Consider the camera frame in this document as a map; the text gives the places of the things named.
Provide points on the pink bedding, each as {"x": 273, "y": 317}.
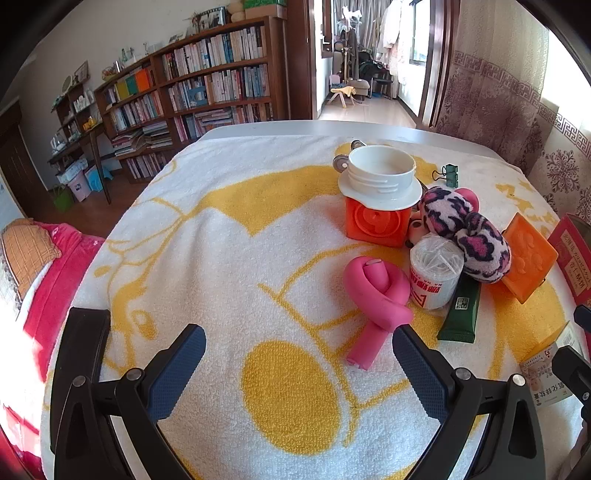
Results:
{"x": 60, "y": 272}

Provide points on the brown wooden door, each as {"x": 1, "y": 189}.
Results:
{"x": 300, "y": 60}

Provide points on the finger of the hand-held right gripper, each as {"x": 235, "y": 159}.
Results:
{"x": 582, "y": 317}
{"x": 572, "y": 378}

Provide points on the small wooden shelf unit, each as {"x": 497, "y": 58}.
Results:
{"x": 76, "y": 120}

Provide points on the pink foam curler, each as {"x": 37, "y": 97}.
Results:
{"x": 383, "y": 295}

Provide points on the hanging clothes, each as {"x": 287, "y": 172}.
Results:
{"x": 397, "y": 27}

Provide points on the white ointment tube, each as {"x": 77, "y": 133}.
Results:
{"x": 545, "y": 374}

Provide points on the photo frame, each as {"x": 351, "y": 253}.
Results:
{"x": 210, "y": 21}

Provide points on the pink bin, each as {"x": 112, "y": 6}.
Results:
{"x": 78, "y": 187}

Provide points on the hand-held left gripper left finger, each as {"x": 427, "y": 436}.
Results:
{"x": 178, "y": 369}

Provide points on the dark green tube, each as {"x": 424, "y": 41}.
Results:
{"x": 461, "y": 314}

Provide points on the red cardboard box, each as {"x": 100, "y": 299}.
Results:
{"x": 575, "y": 258}

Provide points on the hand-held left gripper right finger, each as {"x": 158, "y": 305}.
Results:
{"x": 418, "y": 364}

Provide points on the orange plastic block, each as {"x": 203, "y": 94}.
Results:
{"x": 374, "y": 221}

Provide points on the patterned brown curtain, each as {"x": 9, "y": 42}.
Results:
{"x": 489, "y": 92}

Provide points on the wooden stool with yellow cloth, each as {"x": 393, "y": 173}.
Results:
{"x": 342, "y": 92}

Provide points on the orange checked pillow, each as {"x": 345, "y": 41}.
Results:
{"x": 27, "y": 249}

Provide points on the yellow white printed blanket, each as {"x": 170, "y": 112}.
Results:
{"x": 207, "y": 258}

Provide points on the white plastic cup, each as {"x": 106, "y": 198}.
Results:
{"x": 383, "y": 184}

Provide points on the dark wooden door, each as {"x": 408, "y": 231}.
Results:
{"x": 18, "y": 166}

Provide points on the green binder clip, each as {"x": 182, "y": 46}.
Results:
{"x": 450, "y": 174}

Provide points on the wooden coat rack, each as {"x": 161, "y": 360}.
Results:
{"x": 347, "y": 46}

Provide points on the green box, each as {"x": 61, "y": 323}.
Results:
{"x": 263, "y": 7}

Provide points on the orange paw print block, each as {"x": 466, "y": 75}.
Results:
{"x": 526, "y": 258}

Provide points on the green bag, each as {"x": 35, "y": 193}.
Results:
{"x": 63, "y": 199}

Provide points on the large wooden bookshelf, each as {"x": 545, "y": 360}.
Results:
{"x": 207, "y": 83}

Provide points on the pink leopard plush toy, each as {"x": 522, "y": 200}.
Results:
{"x": 480, "y": 244}

